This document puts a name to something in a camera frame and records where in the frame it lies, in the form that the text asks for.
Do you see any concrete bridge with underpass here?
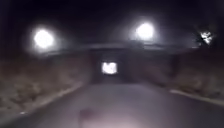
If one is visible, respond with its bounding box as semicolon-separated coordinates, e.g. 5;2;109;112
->
49;40;203;85

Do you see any grey asphalt road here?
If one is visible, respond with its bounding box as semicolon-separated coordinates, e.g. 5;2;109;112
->
0;81;224;128

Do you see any pale road edge strip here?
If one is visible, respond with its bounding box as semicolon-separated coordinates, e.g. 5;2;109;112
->
18;83;88;116
168;88;224;108

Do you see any leaf-strewn earth verge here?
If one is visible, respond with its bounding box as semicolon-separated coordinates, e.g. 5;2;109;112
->
0;53;94;116
166;49;224;101

